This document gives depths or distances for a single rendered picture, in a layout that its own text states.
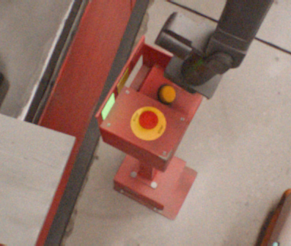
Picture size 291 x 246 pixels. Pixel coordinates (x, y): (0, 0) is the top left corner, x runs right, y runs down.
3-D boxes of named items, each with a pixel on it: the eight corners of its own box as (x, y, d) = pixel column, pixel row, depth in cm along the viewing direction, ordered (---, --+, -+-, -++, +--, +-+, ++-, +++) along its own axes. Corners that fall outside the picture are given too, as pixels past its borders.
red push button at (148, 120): (152, 137, 95) (152, 132, 91) (135, 128, 95) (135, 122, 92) (161, 120, 96) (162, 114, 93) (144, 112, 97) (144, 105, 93)
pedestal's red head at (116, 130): (164, 173, 104) (168, 154, 87) (102, 141, 106) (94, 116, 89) (202, 99, 110) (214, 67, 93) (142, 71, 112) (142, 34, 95)
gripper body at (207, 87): (177, 46, 89) (190, 31, 82) (221, 73, 90) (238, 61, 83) (161, 74, 87) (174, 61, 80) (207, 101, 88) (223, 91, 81)
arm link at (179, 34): (234, 66, 69) (254, 21, 72) (168, 28, 68) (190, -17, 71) (204, 90, 81) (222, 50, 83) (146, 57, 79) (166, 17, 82)
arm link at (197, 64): (227, 74, 76) (241, 45, 77) (191, 53, 75) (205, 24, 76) (211, 85, 82) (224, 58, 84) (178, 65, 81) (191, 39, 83)
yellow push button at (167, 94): (166, 106, 105) (171, 105, 103) (153, 97, 103) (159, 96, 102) (173, 92, 106) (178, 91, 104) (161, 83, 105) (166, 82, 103)
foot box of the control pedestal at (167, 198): (174, 221, 166) (176, 217, 154) (112, 189, 169) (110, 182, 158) (198, 172, 171) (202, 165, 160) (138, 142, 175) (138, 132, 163)
